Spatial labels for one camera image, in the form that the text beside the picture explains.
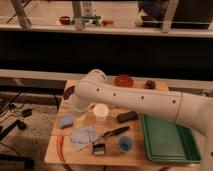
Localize dark red background bowl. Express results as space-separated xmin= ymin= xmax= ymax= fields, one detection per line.
xmin=59 ymin=16 xmax=70 ymax=25

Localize black handled metal spatula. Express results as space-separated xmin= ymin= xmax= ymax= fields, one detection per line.
xmin=92 ymin=126 xmax=130 ymax=156

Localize orange carrot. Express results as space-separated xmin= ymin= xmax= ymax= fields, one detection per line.
xmin=56 ymin=134 xmax=65 ymax=162

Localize black cables on floor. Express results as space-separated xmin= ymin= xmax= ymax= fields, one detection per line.
xmin=0 ymin=91 xmax=34 ymax=141

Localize blue cloth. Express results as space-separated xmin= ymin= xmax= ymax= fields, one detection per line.
xmin=71 ymin=126 xmax=98 ymax=151

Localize orange background object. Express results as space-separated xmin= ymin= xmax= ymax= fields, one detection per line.
xmin=101 ymin=20 xmax=114 ymax=27

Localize green background object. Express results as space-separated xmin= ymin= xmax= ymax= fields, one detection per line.
xmin=70 ymin=15 xmax=102 ymax=27

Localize blue plastic cup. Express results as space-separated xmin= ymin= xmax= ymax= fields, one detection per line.
xmin=118 ymin=136 xmax=133 ymax=153

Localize brown pine cone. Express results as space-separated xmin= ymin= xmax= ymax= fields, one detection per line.
xmin=145 ymin=80 xmax=156 ymax=89

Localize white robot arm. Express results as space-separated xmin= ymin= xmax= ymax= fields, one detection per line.
xmin=69 ymin=69 xmax=213 ymax=171

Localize blue sponge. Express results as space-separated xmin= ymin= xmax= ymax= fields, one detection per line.
xmin=60 ymin=115 xmax=73 ymax=129

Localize black rectangular block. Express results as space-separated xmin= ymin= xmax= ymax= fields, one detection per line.
xmin=117 ymin=111 xmax=138 ymax=123

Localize green plastic tray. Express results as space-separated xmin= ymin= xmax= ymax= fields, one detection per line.
xmin=141 ymin=115 xmax=201 ymax=164

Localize white plastic cup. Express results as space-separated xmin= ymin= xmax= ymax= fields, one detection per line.
xmin=93 ymin=103 xmax=109 ymax=123

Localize purple bowl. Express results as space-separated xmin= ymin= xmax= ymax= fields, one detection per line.
xmin=63 ymin=86 xmax=75 ymax=100

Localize wooden table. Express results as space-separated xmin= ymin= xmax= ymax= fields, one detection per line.
xmin=44 ymin=79 xmax=194 ymax=168

